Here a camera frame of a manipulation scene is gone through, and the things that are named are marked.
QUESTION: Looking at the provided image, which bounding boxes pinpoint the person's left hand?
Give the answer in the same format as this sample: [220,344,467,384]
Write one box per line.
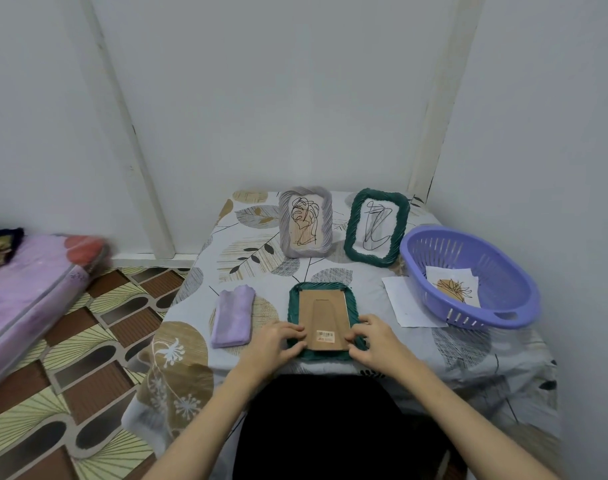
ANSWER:
[239,320,308,383]

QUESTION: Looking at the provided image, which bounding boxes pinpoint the person's right hand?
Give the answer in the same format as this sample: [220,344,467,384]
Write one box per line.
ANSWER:
[343,314,414,379]

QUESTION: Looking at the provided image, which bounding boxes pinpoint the white paper black line drawing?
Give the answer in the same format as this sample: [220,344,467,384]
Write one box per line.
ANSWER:
[381,276,450,329]

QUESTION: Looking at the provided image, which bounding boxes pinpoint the brown cardboard frame backing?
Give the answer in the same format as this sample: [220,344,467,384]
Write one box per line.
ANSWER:
[297,289,352,352]

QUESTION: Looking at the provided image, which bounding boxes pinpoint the white paper brown plant drawing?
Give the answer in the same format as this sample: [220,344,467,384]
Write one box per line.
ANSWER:
[425,266,482,309]

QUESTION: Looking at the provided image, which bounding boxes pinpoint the grey woven picture frame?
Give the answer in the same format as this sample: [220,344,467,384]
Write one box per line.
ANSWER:
[277,186,334,259]

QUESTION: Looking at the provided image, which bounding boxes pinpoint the person's left forearm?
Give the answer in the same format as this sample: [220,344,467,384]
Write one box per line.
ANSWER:
[141,367,280,480]

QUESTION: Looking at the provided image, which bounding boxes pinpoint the person's right forearm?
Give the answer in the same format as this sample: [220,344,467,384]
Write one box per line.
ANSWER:
[386,357,560,480]

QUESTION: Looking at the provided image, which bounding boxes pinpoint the purple folded cloth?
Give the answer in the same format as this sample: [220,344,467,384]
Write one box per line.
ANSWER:
[210,286,257,349]

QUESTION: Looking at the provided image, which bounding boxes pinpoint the black trousers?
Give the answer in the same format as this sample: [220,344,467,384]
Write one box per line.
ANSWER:
[231,374,464,480]

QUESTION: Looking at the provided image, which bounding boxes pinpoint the leaf patterned tablecloth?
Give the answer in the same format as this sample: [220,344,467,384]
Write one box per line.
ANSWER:
[121,189,560,455]

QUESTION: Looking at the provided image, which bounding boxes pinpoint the purple plastic basket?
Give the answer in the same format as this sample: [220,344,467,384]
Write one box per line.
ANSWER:
[399,224,542,329]

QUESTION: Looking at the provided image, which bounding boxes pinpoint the purple mattress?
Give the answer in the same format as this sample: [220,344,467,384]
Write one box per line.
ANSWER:
[0,233,113,395]

